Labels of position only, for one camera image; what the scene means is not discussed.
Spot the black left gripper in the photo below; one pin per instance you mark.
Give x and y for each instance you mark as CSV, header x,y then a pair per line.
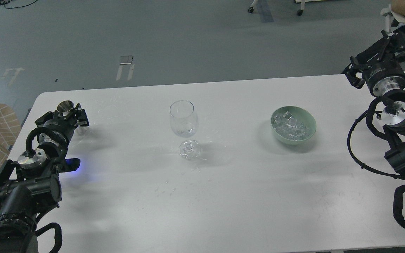
x,y
64,127

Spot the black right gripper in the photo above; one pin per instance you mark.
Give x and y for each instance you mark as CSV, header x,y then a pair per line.
x,y
379,65

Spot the steel cocktail jigger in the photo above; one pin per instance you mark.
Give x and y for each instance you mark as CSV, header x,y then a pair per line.
x,y
66,109

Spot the clear ice cubes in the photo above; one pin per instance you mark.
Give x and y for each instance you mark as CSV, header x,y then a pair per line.
x,y
289,127

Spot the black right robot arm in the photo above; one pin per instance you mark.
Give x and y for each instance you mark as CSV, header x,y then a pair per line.
x,y
385,118

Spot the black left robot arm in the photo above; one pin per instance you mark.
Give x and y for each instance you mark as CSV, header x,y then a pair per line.
x,y
30,186

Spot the clear wine glass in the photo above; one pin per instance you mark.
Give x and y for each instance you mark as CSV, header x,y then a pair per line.
x,y
184,124

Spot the green bowl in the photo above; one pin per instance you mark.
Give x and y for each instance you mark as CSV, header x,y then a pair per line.
x,y
305,116

